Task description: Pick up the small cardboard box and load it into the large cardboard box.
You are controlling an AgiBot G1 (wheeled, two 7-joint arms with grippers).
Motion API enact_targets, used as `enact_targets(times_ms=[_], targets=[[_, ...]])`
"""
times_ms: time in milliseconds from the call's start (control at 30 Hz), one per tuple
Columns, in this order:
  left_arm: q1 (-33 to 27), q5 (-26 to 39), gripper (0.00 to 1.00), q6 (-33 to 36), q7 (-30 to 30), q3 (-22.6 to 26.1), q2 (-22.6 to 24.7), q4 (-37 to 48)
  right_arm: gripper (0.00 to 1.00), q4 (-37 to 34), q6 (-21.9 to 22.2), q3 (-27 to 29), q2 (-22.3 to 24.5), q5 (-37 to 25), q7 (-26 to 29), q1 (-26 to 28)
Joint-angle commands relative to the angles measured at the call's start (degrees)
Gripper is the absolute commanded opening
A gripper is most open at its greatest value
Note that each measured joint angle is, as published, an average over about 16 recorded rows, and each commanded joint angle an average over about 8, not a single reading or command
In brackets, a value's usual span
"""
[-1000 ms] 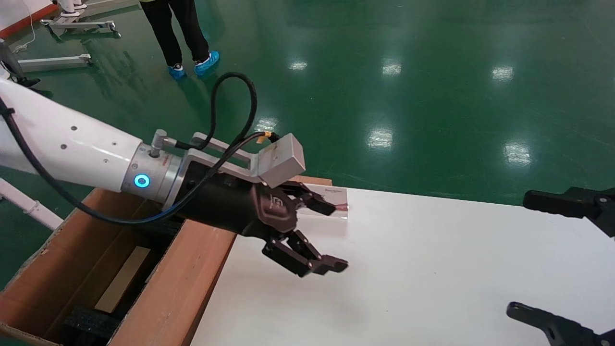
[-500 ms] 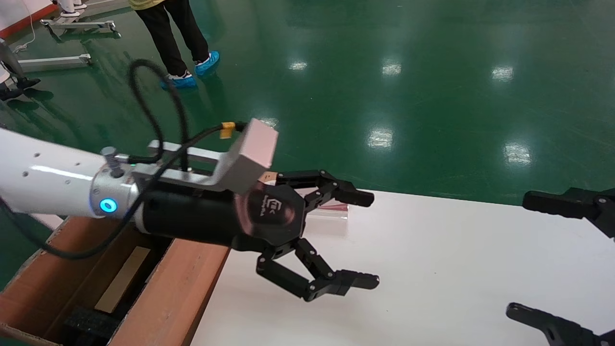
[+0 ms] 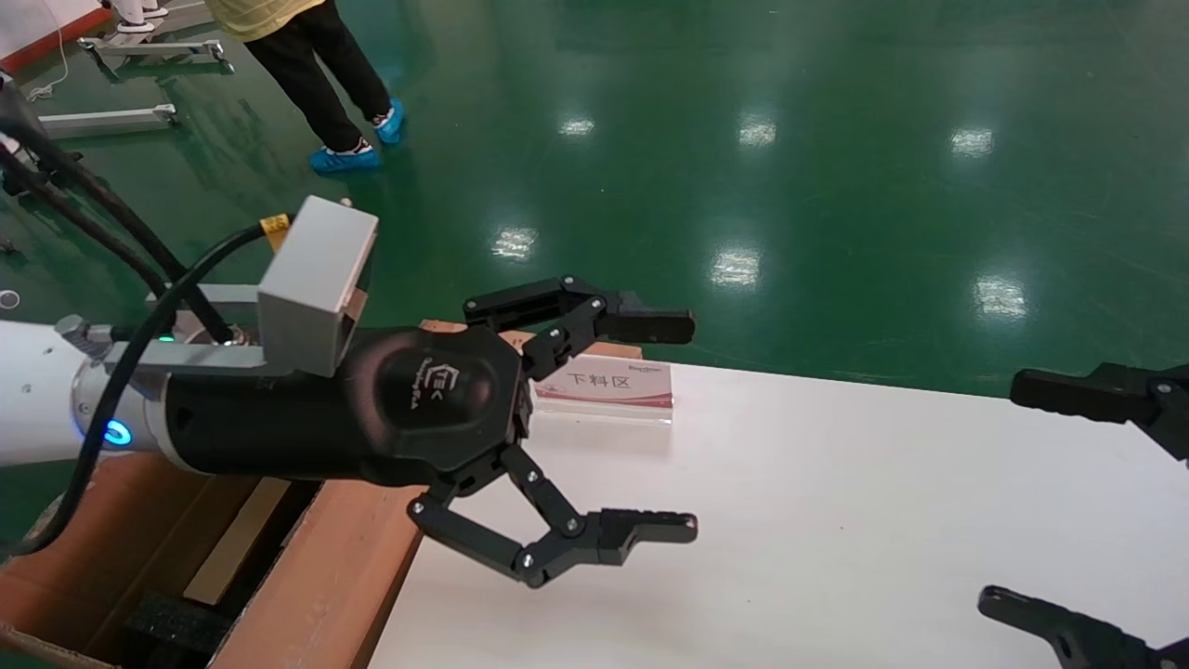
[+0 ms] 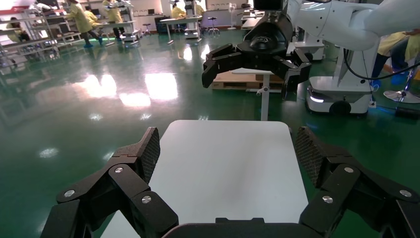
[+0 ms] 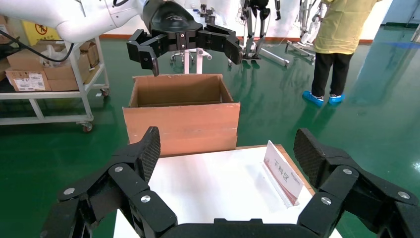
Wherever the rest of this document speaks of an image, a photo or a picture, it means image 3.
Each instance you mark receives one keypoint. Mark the brown cardboard box flap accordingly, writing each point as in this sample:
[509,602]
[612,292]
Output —
[237,544]

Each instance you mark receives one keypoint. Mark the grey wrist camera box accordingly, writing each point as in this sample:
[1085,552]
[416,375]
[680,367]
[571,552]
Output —
[311,279]

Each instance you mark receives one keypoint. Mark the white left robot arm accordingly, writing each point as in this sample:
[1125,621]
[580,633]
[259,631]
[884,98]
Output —
[37,390]

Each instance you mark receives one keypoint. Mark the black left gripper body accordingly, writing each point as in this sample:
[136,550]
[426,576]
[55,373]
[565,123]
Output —
[372,409]

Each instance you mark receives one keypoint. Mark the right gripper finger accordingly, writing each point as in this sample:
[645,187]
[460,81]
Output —
[1077,390]
[1068,636]

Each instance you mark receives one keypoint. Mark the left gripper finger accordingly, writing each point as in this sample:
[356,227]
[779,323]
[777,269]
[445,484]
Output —
[576,307]
[594,539]

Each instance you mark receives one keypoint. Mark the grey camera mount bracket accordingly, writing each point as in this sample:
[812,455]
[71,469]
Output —
[186,358]

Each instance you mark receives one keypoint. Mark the large cardboard box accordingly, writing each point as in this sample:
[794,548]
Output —
[325,576]

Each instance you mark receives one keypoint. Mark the black foam pad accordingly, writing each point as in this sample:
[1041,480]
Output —
[176,632]

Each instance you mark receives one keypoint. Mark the person in yellow coat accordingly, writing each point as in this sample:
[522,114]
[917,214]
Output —
[307,65]

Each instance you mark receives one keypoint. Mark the white table foot bar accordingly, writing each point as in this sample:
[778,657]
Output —
[102,119]
[149,48]

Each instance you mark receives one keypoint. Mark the acrylic sign with red print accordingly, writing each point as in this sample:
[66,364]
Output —
[613,386]

